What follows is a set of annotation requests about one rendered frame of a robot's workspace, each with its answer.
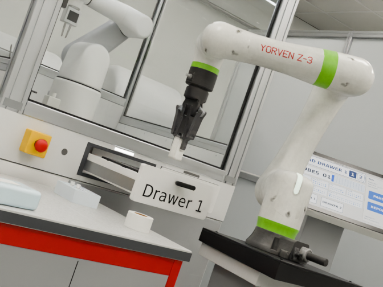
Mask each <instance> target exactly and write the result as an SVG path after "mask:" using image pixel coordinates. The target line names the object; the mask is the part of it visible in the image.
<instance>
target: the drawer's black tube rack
mask: <svg viewBox="0 0 383 287"><path fill-rule="evenodd" d="M102 158H104V159H106V160H107V161H111V162H113V163H116V164H118V165H120V166H122V167H124V168H128V169H131V170H133V171H135V169H136V170H139V169H140V168H138V167H135V166H131V165H128V164H126V163H122V162H119V161H116V160H113V159H110V158H107V157H103V156H102Z"/></svg>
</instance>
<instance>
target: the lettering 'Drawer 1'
mask: <svg viewBox="0 0 383 287"><path fill-rule="evenodd" d="M147 186H150V187H151V188H152V191H151V193H150V195H144V194H145V191H146V188H147ZM157 192H160V191H157V190H156V192H155V194H154V197H153V199H154V198H155V196H156V193H157ZM152 193H153V187H152V186H151V185H149V184H146V186H145V190H144V192H143V196H145V197H149V196H151V195H152ZM162 193H164V194H165V196H163V195H161V196H160V197H159V201H161V202H162V201H163V202H165V199H166V193H165V192H162ZM161 197H165V198H164V200H161V199H160V198H161ZM174 197H175V195H173V197H172V198H171V200H170V194H169V201H168V203H169V204H170V202H171V201H172V199H173V205H174V204H175V202H176V200H177V199H178V197H177V198H176V200H175V201H174ZM181 199H184V202H181ZM181 199H180V200H179V202H178V205H179V206H180V202H181V203H185V202H186V200H185V198H181ZM189 202H192V200H188V203H187V205H186V208H187V207H188V204H189ZM199 202H200V205H199V208H198V210H196V211H197V212H200V211H199V209H200V206H201V204H202V200H199ZM180 207H184V206H180Z"/></svg>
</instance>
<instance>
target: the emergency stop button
mask: <svg viewBox="0 0 383 287"><path fill-rule="evenodd" d="M47 148H48V143H47V141H46V140H43V139H39V140H37V141H36V143H35V150H36V151H38V152H40V153H42V152H44V151H46V150H47Z"/></svg>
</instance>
